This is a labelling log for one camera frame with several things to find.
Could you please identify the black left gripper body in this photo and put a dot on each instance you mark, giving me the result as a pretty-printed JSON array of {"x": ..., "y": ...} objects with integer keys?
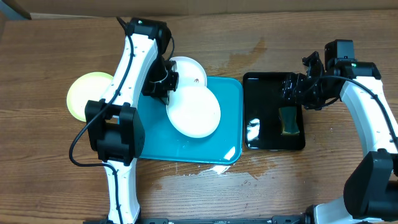
[{"x": 160, "y": 83}]

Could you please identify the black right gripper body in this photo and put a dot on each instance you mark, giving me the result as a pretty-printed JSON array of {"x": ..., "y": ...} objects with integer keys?
[{"x": 311, "y": 95}]

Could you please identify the white plate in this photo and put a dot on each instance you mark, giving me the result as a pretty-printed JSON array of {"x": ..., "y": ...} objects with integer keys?
[
  {"x": 194, "y": 111},
  {"x": 190, "y": 72}
]

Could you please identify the green yellow sponge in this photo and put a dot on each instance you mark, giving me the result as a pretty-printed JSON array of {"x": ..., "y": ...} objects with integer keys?
[{"x": 288, "y": 119}]

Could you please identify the yellow plate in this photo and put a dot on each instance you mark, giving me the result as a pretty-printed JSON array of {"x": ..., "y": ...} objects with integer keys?
[{"x": 90, "y": 86}]

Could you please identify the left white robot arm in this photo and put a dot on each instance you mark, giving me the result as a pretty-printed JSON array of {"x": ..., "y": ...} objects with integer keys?
[{"x": 113, "y": 124}]

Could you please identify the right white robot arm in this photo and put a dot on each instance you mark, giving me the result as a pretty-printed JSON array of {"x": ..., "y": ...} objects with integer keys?
[{"x": 369, "y": 195}]

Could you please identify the black water tray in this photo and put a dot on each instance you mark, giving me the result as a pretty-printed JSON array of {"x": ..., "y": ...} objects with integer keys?
[{"x": 262, "y": 100}]

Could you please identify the teal plastic tray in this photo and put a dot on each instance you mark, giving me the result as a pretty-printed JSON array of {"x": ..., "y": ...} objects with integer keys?
[{"x": 224, "y": 146}]

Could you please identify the cardboard backdrop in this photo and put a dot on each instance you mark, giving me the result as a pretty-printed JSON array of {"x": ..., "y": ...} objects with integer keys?
[{"x": 108, "y": 8}]

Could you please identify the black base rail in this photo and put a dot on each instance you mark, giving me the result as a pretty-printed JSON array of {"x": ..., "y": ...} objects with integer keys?
[{"x": 278, "y": 219}]

